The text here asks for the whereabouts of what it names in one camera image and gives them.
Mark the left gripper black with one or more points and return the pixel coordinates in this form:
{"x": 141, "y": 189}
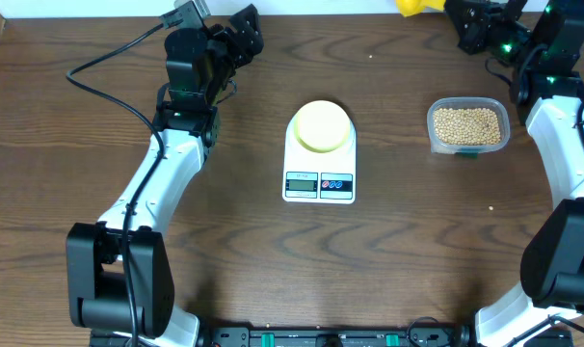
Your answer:
{"x": 227, "y": 43}

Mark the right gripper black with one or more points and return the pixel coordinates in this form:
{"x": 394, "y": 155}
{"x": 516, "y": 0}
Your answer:
{"x": 472, "y": 36}

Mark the yellow measuring scoop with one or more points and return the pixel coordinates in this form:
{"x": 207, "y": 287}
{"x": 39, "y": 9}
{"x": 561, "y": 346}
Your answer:
{"x": 412, "y": 7}

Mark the yellow bowl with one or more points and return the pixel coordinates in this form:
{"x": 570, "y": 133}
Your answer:
{"x": 321, "y": 126}

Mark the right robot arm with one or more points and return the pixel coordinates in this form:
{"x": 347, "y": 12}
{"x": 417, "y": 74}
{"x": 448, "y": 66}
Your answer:
{"x": 549, "y": 96}

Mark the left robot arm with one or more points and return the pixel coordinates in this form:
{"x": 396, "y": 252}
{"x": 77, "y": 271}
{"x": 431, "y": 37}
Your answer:
{"x": 119, "y": 279}

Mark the white digital kitchen scale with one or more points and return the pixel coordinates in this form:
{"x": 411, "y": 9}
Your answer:
{"x": 311, "y": 177}

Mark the soybeans in container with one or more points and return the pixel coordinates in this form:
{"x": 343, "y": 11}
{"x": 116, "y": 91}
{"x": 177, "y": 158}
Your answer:
{"x": 467, "y": 127}

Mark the clear plastic container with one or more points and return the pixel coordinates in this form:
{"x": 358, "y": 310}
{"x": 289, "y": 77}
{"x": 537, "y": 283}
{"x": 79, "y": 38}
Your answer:
{"x": 437, "y": 146}

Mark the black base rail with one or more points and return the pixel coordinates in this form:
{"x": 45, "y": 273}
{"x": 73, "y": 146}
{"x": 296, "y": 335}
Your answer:
{"x": 243, "y": 337}

